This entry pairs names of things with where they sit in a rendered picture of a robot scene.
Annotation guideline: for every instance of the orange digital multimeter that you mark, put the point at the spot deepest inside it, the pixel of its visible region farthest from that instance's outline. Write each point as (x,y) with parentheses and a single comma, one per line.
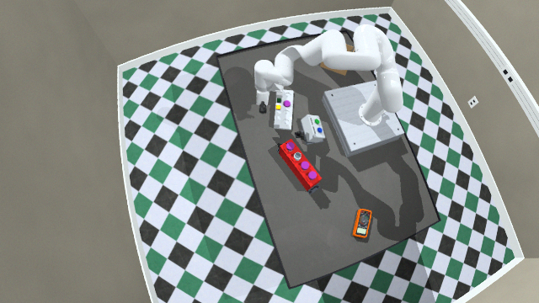
(362,223)

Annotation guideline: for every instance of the brown cardboard box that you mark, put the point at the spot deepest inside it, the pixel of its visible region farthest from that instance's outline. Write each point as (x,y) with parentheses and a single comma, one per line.
(343,72)

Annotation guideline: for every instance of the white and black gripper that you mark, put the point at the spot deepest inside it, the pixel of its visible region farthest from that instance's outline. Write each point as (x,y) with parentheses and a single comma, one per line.
(262,99)

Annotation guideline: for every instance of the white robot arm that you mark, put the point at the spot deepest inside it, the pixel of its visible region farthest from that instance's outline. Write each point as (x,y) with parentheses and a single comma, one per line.
(373,50)

